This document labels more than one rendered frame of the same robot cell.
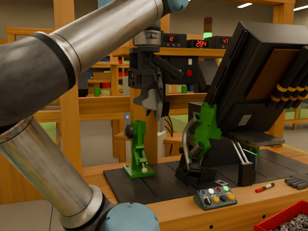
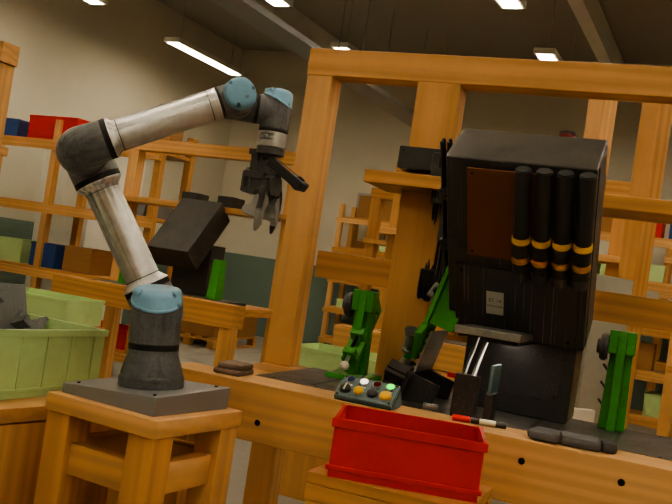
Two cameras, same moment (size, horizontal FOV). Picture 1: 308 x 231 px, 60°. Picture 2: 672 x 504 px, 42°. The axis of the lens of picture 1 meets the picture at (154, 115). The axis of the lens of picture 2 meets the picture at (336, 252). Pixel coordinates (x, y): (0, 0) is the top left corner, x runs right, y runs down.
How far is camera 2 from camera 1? 178 cm
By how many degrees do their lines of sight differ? 43
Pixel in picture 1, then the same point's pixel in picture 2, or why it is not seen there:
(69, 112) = (290, 264)
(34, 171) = (104, 225)
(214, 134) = (442, 319)
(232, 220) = not seen: hidden behind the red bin
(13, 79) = (75, 140)
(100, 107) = (348, 271)
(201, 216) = (325, 402)
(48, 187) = (112, 244)
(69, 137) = (282, 303)
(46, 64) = (93, 134)
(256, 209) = not seen: hidden behind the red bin
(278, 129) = not seen: outside the picture
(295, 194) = (513, 440)
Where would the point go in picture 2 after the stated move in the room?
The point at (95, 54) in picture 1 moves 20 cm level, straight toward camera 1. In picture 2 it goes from (135, 134) to (69, 114)
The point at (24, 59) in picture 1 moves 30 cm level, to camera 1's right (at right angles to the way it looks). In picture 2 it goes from (84, 131) to (163, 131)
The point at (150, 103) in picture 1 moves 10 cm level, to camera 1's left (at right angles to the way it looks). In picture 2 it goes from (249, 208) to (223, 206)
